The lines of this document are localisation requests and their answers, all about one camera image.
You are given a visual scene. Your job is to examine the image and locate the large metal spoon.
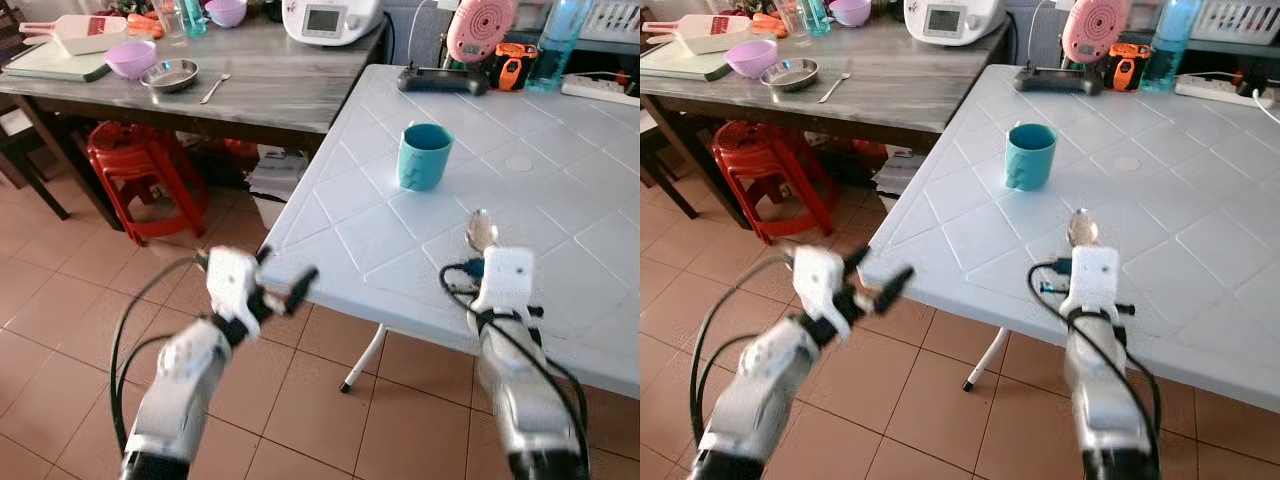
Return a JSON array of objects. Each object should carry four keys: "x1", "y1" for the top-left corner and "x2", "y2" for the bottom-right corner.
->
[
  {"x1": 465, "y1": 209, "x2": 499, "y2": 254},
  {"x1": 1067, "y1": 207, "x2": 1099, "y2": 250}
]

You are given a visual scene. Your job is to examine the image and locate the white stacked boxes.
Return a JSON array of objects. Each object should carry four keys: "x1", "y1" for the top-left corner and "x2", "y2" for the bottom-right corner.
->
[
  {"x1": 871, "y1": 145, "x2": 927, "y2": 213},
  {"x1": 244, "y1": 145, "x2": 313, "y2": 232}
]

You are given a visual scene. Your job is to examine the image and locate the white folding table leg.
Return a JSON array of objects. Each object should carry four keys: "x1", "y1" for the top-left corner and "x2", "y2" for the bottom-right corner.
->
[
  {"x1": 962, "y1": 326, "x2": 1012, "y2": 392},
  {"x1": 339, "y1": 322, "x2": 389, "y2": 394}
]

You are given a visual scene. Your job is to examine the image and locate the red plastic stool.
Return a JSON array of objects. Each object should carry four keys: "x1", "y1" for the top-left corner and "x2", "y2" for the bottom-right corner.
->
[
  {"x1": 85, "y1": 121, "x2": 212, "y2": 247},
  {"x1": 711, "y1": 121, "x2": 837, "y2": 245}
]

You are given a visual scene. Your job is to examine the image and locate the teal plastic cup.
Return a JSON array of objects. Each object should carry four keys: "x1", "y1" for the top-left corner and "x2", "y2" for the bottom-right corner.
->
[
  {"x1": 1004, "y1": 121, "x2": 1059, "y2": 192},
  {"x1": 397, "y1": 122, "x2": 455, "y2": 193}
]

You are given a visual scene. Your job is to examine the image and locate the stainless steel dish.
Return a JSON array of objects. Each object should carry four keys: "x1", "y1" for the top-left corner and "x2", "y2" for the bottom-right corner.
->
[
  {"x1": 760, "y1": 57, "x2": 820, "y2": 94},
  {"x1": 141, "y1": 59, "x2": 200, "y2": 95}
]

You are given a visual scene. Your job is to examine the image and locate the dark wooden chair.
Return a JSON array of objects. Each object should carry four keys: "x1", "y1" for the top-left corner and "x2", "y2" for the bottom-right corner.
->
[
  {"x1": 0, "y1": 98, "x2": 73, "y2": 222},
  {"x1": 640, "y1": 98, "x2": 702, "y2": 220}
]

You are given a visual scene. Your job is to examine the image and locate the large purple plastic bowl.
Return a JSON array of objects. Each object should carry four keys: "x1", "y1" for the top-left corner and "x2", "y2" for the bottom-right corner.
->
[
  {"x1": 104, "y1": 40, "x2": 159, "y2": 81},
  {"x1": 725, "y1": 39, "x2": 780, "y2": 80}
]

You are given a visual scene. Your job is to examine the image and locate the white kitchen appliance with display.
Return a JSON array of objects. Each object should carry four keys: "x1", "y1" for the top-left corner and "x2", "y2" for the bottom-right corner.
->
[
  {"x1": 283, "y1": 0, "x2": 387, "y2": 47},
  {"x1": 903, "y1": 0, "x2": 1009, "y2": 48}
]

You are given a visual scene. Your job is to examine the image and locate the black handheld controller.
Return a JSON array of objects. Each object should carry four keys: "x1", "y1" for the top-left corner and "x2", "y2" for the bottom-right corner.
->
[
  {"x1": 1013, "y1": 63, "x2": 1105, "y2": 97},
  {"x1": 396, "y1": 64, "x2": 490, "y2": 98}
]

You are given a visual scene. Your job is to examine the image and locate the small purple plastic bowl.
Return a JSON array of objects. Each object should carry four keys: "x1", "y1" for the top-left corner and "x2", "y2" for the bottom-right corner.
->
[
  {"x1": 829, "y1": 0, "x2": 873, "y2": 29},
  {"x1": 205, "y1": 0, "x2": 249, "y2": 29}
]

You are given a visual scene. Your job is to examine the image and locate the pale green cutting board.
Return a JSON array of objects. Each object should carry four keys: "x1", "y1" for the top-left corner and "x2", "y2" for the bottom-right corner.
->
[
  {"x1": 640, "y1": 40, "x2": 733, "y2": 82},
  {"x1": 0, "y1": 40, "x2": 113, "y2": 84}
]

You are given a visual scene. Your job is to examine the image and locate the orange and black device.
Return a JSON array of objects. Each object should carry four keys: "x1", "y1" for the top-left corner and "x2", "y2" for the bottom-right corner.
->
[
  {"x1": 490, "y1": 42, "x2": 540, "y2": 92},
  {"x1": 1104, "y1": 42, "x2": 1153, "y2": 92}
]

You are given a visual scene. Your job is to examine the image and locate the white power strip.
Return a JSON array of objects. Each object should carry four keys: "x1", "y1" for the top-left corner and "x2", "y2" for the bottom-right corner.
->
[
  {"x1": 560, "y1": 73, "x2": 641, "y2": 107},
  {"x1": 1174, "y1": 73, "x2": 1277, "y2": 110}
]

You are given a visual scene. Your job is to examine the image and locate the pink round desk fan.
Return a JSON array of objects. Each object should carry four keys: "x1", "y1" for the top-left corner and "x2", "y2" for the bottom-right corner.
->
[
  {"x1": 1060, "y1": 0, "x2": 1134, "y2": 66},
  {"x1": 446, "y1": 0, "x2": 519, "y2": 66}
]

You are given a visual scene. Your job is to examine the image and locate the white plastic basket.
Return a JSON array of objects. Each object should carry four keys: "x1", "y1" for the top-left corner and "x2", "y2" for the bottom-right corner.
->
[
  {"x1": 1190, "y1": 0, "x2": 1280, "y2": 47},
  {"x1": 580, "y1": 0, "x2": 641, "y2": 44}
]

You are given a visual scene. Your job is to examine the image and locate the blue transparent water bottle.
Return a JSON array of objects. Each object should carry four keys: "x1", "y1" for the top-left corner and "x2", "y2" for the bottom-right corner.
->
[
  {"x1": 1140, "y1": 0, "x2": 1205, "y2": 94},
  {"x1": 525, "y1": 0, "x2": 595, "y2": 94}
]

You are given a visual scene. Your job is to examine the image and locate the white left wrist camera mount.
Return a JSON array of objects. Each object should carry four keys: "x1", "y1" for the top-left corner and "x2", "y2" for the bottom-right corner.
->
[
  {"x1": 792, "y1": 246, "x2": 853, "y2": 331},
  {"x1": 204, "y1": 247, "x2": 264, "y2": 324}
]

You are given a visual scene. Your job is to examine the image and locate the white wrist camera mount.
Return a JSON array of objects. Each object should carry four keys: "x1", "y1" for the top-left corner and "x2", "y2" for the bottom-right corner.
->
[
  {"x1": 792, "y1": 246, "x2": 853, "y2": 331},
  {"x1": 204, "y1": 247, "x2": 264, "y2": 324},
  {"x1": 1064, "y1": 245, "x2": 1122, "y2": 317},
  {"x1": 477, "y1": 247, "x2": 534, "y2": 317}
]

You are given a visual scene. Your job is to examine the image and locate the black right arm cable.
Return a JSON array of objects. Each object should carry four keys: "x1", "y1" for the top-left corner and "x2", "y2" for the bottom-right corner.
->
[
  {"x1": 439, "y1": 260, "x2": 592, "y2": 473},
  {"x1": 1027, "y1": 257, "x2": 1164, "y2": 473}
]

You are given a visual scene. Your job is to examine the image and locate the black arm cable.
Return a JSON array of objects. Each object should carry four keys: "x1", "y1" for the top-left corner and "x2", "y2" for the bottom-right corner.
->
[
  {"x1": 688, "y1": 254, "x2": 796, "y2": 451},
  {"x1": 439, "y1": 260, "x2": 592, "y2": 473},
  {"x1": 1027, "y1": 257, "x2": 1164, "y2": 473},
  {"x1": 109, "y1": 254, "x2": 209, "y2": 453}
]

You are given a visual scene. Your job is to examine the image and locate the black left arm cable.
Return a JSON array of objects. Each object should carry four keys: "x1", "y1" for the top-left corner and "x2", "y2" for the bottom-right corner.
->
[
  {"x1": 109, "y1": 254, "x2": 209, "y2": 453},
  {"x1": 688, "y1": 254, "x2": 796, "y2": 451}
]

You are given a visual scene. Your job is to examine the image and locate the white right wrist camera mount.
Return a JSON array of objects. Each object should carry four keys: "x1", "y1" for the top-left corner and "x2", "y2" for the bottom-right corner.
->
[
  {"x1": 477, "y1": 247, "x2": 534, "y2": 317},
  {"x1": 1064, "y1": 245, "x2": 1122, "y2": 317}
]

